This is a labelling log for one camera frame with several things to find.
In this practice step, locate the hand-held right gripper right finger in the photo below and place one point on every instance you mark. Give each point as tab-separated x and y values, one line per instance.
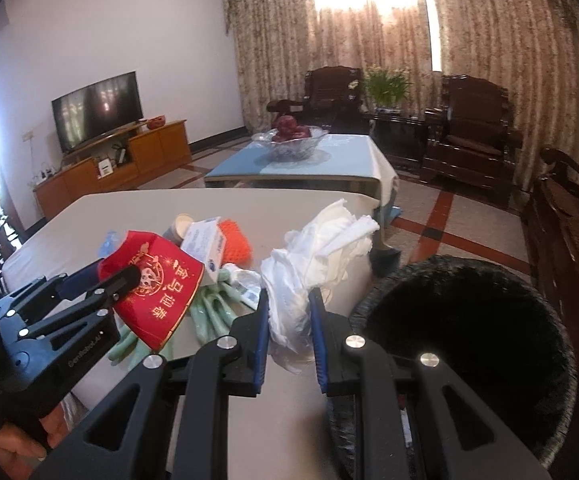
319	345

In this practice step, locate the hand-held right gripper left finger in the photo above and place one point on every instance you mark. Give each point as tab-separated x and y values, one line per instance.
263	342

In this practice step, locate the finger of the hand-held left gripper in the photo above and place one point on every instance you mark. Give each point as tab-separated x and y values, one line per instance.
114	287
82	275

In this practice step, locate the white plastic bag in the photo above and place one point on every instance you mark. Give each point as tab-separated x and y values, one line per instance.
287	300

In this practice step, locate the red printed paper bowl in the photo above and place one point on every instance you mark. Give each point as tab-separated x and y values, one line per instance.
167	295

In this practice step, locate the pale green rubber glove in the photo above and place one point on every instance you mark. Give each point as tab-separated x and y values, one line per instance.
122	351
212	310

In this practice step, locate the white plastic tube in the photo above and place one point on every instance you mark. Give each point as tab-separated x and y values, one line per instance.
242	285

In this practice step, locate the crushed paper cup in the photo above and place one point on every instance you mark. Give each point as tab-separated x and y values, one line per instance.
177	230

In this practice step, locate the white and blue carton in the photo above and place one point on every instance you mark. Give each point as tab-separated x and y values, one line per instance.
207	247

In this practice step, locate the orange foam fruit net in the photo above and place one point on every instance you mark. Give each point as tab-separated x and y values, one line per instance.
237	242

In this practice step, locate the black woven bin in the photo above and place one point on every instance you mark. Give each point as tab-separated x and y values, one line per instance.
469	320

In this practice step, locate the person's left hand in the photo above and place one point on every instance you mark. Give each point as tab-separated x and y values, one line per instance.
17	455

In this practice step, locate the dark chair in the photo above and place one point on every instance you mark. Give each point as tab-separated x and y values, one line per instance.
4	255

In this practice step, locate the dark blue grey object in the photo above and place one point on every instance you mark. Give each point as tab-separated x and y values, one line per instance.
384	262

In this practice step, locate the small white device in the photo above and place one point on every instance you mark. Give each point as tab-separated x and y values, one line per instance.
104	167

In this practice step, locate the wooden television cabinet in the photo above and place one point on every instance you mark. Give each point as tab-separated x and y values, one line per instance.
159	152

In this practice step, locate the flat screen television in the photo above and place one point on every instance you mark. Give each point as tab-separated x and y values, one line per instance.
97	107

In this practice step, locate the red basket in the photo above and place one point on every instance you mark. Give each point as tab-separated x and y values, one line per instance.
155	121

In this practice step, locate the coffee table with blue cloth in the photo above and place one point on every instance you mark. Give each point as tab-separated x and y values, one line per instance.
339	165

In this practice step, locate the glass fruit bowl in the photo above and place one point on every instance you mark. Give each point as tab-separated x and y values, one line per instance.
292	149

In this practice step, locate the red apples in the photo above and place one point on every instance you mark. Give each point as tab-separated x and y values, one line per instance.
289	127

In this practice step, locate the dark wooden side table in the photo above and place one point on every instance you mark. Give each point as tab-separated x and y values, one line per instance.
399	135

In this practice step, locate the dark wooden armchair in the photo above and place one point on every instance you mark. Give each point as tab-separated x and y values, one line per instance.
329	92
474	130

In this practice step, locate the green potted plant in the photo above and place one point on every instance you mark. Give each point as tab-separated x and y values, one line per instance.
387	85

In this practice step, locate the dark wooden sofa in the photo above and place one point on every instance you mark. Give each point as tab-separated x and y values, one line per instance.
569	240

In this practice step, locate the patterned beige curtain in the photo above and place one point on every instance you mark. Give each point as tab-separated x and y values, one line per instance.
494	25

